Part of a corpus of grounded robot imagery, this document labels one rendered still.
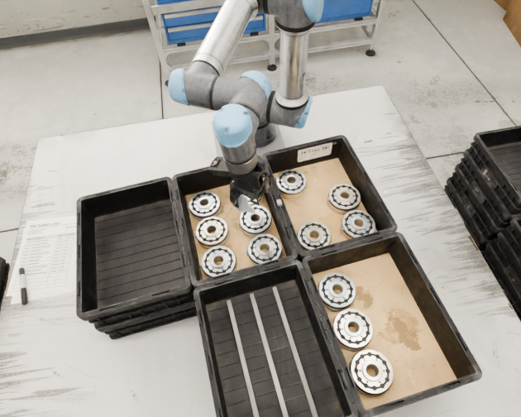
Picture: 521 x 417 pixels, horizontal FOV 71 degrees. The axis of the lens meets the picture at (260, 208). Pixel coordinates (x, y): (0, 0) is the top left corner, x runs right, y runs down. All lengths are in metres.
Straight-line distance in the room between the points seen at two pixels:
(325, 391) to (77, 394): 0.70
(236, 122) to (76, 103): 2.61
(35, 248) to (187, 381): 0.74
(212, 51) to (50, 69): 2.93
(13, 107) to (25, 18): 0.89
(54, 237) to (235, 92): 0.97
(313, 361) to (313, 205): 0.49
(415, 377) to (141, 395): 0.74
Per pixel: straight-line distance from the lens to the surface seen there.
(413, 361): 1.09
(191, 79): 0.85
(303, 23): 1.11
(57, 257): 1.49
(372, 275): 1.14
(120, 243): 1.25
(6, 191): 2.89
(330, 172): 1.32
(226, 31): 0.96
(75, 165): 1.73
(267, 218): 1.16
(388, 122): 1.74
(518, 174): 2.05
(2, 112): 3.51
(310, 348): 1.04
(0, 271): 2.18
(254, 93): 0.80
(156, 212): 1.28
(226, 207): 1.23
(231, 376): 1.03
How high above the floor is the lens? 1.84
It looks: 56 degrees down
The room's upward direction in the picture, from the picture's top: 4 degrees counter-clockwise
